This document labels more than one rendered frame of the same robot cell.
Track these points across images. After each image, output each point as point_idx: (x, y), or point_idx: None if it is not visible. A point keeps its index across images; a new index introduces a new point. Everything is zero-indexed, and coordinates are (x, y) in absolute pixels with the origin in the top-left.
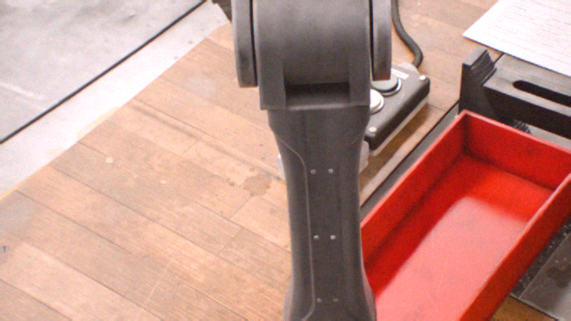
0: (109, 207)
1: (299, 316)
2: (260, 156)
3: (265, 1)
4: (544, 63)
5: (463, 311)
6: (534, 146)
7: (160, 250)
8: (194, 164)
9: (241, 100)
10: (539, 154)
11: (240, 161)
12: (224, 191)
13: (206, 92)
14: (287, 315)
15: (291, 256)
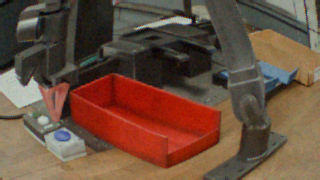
0: None
1: (252, 55)
2: (50, 162)
3: None
4: (40, 98)
5: (202, 104)
6: (96, 85)
7: None
8: (46, 177)
9: (18, 157)
10: (99, 88)
11: (50, 167)
12: (66, 175)
13: (10, 163)
14: (247, 64)
15: (240, 29)
